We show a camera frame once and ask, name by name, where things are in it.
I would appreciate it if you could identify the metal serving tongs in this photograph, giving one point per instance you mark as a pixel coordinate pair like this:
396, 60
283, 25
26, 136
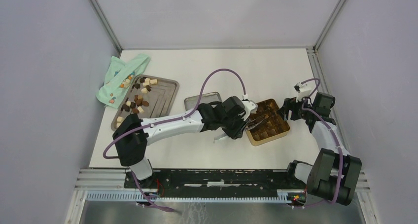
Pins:
251, 125

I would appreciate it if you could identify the green patterned cloth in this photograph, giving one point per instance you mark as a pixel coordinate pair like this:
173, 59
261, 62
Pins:
118, 79

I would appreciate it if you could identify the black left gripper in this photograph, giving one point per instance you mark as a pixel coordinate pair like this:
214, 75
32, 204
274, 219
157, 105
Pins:
237, 132

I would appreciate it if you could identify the gold chocolate box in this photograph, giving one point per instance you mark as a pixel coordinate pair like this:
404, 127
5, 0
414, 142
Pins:
266, 124

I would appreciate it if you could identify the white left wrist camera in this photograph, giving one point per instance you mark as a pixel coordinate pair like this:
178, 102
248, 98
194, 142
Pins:
249, 106

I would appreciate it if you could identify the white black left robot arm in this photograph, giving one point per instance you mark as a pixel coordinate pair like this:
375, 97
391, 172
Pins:
134, 134

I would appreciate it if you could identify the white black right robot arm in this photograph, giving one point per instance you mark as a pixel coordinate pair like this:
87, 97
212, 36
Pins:
335, 173

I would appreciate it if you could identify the metal chocolate tray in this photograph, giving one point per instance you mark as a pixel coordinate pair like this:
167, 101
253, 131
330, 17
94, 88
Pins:
147, 97

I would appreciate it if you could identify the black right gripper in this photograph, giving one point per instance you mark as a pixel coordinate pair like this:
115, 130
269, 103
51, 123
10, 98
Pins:
289, 104

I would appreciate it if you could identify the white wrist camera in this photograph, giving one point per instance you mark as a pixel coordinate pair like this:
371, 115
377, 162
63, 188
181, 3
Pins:
303, 90
249, 106

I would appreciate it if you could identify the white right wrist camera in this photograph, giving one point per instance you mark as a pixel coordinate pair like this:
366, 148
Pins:
303, 90

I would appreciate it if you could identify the silver box lid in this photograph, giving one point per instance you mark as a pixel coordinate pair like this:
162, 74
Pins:
191, 102

